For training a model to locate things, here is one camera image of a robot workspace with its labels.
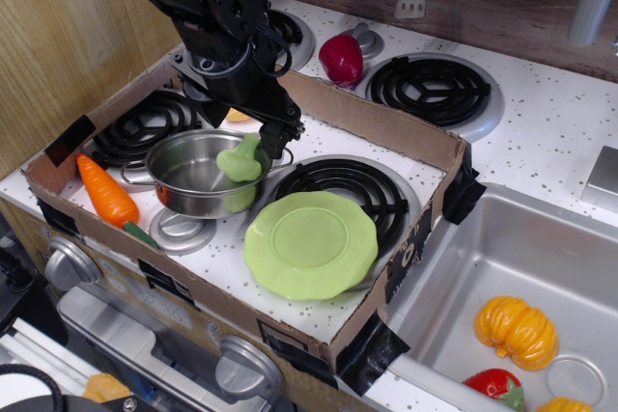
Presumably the black front right burner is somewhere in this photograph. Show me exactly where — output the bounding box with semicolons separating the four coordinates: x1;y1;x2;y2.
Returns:
274;158;410;255

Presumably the black cable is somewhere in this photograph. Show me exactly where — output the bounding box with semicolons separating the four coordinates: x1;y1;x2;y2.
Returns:
0;364;65;412

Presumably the yellow toy corn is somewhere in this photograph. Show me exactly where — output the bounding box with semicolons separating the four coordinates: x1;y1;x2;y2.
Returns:
225;108;252;123

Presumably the silver sink basin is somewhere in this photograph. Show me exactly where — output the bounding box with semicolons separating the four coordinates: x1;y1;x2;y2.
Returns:
387;185;617;411

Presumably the silver stove knob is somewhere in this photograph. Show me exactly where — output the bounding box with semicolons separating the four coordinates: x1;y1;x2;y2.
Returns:
44;236;102;291
214;335;283;400

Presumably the black back left burner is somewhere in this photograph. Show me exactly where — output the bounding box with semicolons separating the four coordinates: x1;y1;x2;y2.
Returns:
267;10;304;69

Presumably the black burner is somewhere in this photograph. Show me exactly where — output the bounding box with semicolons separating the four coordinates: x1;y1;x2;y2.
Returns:
84;89;203;169
367;57;492;127
267;10;304;69
274;158;410;255

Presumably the black back right burner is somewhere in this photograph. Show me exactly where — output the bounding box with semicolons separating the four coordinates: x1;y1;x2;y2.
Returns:
367;57;492;127

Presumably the black front left burner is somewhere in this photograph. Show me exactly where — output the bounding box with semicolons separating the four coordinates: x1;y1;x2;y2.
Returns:
84;89;203;169

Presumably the dark red toy pepper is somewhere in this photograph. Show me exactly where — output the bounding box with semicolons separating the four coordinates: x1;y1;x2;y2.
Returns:
319;35;364;88

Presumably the silver left stove knob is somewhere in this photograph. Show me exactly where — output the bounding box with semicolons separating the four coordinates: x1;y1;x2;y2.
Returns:
44;236;102;291

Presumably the silver oven door handle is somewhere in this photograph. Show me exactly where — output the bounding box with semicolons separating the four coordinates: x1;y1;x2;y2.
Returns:
58;288;272;411

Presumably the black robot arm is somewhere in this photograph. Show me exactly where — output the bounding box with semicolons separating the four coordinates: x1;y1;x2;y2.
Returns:
149;0;304;159

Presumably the light green toy broccoli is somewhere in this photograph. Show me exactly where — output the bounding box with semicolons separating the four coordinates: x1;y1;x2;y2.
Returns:
216;134;263;182

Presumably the light green plate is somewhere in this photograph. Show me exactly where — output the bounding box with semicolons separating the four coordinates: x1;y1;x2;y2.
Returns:
244;191;379;300

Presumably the orange toy bottom left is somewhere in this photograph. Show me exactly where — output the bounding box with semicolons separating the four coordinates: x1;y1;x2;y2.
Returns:
82;373;131;403

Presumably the orange toy pumpkin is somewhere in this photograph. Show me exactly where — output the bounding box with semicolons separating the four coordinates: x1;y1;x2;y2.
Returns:
473;295;559;371

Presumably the silver faucet base block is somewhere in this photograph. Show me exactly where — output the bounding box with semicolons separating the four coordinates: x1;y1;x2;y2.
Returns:
581;146;618;213

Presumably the yellow toy fruit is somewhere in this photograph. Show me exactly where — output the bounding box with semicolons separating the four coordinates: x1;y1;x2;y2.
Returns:
536;397;594;412

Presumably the silver right stove knob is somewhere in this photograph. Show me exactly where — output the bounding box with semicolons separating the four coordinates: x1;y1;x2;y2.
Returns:
214;335;283;400

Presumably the brown cardboard fence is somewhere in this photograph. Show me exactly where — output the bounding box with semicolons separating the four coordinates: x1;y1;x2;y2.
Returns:
24;57;476;399

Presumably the stainless steel pot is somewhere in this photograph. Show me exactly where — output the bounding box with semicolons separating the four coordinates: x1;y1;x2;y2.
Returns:
120;129;286;219

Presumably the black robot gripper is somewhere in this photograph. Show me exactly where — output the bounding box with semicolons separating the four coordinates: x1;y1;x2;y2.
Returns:
169;47;304;159

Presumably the orange toy carrot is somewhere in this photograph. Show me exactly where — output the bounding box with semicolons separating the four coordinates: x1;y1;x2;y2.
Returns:
76;153;158;249

